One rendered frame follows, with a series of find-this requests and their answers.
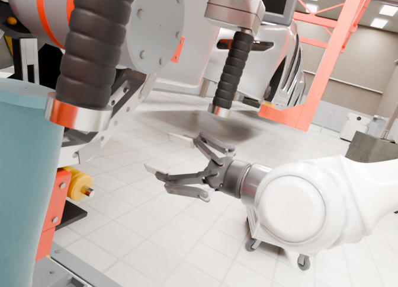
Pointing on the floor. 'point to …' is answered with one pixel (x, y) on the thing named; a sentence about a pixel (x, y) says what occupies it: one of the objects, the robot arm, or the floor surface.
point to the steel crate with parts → (371, 149)
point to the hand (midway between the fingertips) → (166, 153)
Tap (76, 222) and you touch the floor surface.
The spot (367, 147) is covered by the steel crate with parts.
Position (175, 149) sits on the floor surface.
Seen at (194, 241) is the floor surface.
